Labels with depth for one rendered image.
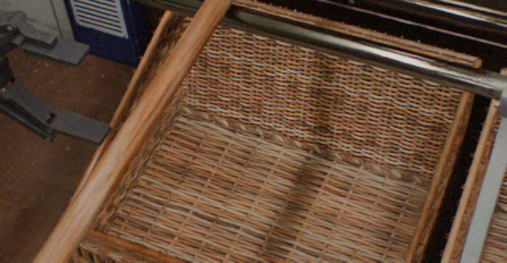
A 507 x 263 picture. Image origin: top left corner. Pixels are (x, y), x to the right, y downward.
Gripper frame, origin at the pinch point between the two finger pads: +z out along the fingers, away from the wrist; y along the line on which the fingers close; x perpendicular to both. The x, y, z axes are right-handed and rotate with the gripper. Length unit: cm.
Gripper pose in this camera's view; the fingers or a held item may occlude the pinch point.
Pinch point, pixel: (86, 95)
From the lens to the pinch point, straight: 113.6
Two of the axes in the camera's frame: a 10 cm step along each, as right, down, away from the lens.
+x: -4.0, 7.1, -5.8
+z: 9.2, 2.7, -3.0
